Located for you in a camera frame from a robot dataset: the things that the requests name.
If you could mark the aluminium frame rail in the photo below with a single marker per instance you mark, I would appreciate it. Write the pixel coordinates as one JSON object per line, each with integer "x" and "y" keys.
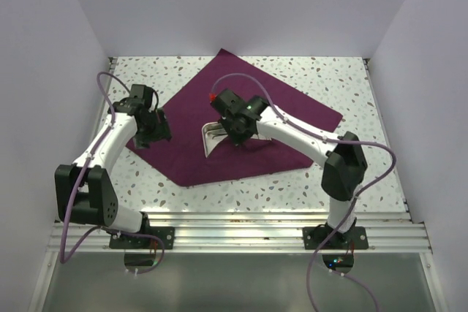
{"x": 281, "y": 233}

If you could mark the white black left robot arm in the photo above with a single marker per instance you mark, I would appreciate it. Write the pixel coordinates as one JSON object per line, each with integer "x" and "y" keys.
{"x": 84, "y": 191}

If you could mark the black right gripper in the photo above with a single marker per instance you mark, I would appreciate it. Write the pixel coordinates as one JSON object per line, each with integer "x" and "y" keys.
{"x": 237, "y": 140}

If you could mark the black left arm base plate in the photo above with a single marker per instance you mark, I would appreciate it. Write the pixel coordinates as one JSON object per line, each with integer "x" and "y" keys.
{"x": 154, "y": 237}

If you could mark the purple cloth mat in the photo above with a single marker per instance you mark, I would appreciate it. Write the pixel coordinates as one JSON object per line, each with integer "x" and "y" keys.
{"x": 182, "y": 159}

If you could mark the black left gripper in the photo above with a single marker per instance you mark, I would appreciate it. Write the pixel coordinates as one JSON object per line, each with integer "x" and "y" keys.
{"x": 161, "y": 131}

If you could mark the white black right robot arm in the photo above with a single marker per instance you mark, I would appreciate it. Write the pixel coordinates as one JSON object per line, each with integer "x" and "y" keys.
{"x": 341, "y": 158}

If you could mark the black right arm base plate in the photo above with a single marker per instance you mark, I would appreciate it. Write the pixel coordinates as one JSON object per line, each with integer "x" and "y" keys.
{"x": 355, "y": 238}

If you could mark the stainless steel tray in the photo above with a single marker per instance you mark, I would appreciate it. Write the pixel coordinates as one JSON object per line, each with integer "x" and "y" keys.
{"x": 214, "y": 133}

